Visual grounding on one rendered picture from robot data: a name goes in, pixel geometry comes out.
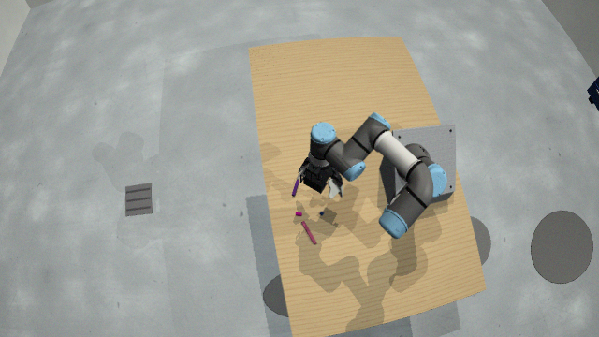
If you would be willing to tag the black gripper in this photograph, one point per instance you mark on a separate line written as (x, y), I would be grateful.
(311, 176)

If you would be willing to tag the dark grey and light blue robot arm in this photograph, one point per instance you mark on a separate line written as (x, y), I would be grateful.
(348, 159)

